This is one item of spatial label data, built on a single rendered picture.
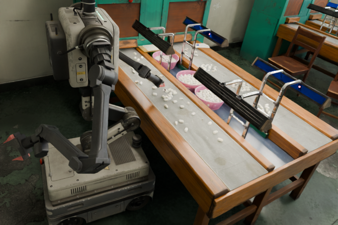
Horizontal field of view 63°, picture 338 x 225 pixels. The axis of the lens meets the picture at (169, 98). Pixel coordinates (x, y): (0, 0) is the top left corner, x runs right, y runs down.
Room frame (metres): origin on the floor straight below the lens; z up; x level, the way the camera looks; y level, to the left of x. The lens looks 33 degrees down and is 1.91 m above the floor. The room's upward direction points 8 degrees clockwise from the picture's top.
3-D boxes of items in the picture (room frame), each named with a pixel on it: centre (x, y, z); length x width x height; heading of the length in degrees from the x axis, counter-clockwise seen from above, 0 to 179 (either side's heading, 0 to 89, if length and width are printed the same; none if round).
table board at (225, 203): (1.27, -0.80, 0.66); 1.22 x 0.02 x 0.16; 126
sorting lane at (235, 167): (1.82, 0.01, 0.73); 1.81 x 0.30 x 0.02; 36
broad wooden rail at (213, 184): (1.69, 0.18, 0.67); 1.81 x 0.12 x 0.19; 36
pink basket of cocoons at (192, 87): (2.15, -0.17, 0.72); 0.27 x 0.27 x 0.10
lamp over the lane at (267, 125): (1.42, -0.35, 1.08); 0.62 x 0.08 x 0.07; 36
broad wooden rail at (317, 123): (2.34, -0.71, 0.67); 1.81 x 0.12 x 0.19; 36
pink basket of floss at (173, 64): (2.51, 0.09, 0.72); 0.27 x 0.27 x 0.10
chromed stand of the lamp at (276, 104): (1.70, -0.74, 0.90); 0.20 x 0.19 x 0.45; 36
